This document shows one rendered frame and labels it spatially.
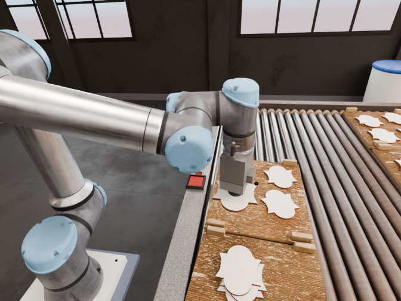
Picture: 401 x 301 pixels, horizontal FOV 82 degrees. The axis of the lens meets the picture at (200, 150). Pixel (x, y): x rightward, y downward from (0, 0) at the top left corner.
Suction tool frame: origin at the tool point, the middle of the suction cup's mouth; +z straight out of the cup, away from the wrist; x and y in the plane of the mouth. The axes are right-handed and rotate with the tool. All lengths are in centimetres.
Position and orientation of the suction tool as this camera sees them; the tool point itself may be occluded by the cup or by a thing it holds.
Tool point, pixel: (235, 194)
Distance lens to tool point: 66.5
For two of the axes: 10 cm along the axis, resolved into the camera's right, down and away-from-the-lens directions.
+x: -9.0, -2.1, 3.8
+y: 4.3, -5.3, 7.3
